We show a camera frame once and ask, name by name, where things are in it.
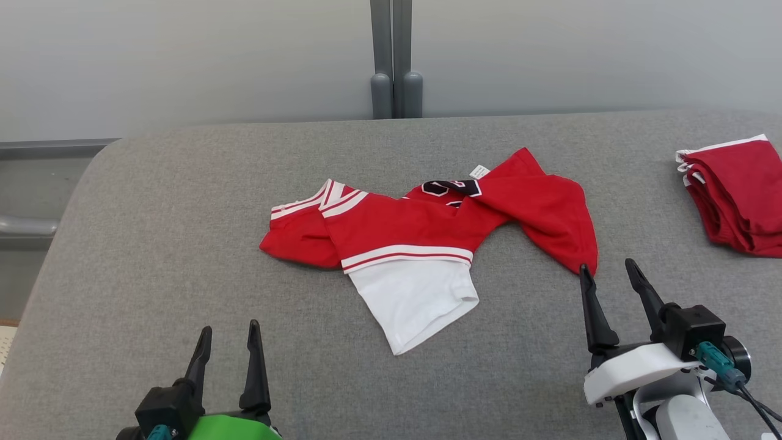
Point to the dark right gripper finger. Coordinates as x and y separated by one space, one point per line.
597 318
649 299

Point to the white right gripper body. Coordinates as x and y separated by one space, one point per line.
635 370

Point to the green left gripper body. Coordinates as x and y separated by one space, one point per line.
238 428

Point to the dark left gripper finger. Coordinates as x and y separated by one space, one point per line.
255 379
200 363

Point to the red shorts with white stripe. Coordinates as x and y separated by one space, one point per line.
739 189

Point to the red and white jersey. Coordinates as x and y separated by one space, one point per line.
403 232

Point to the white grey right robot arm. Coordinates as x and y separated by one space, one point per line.
690 421

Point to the grey fabric sofa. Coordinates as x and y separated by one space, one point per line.
183 244

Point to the grey curved metal pipe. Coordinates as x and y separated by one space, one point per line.
27 226

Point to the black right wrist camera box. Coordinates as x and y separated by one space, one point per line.
693 327

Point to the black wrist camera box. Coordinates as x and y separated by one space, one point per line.
168 406
693 327

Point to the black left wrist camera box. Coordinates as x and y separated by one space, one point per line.
168 406

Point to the grey baseboard rail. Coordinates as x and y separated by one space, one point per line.
49 148

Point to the grey rounded partition post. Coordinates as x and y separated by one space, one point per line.
380 61
408 61

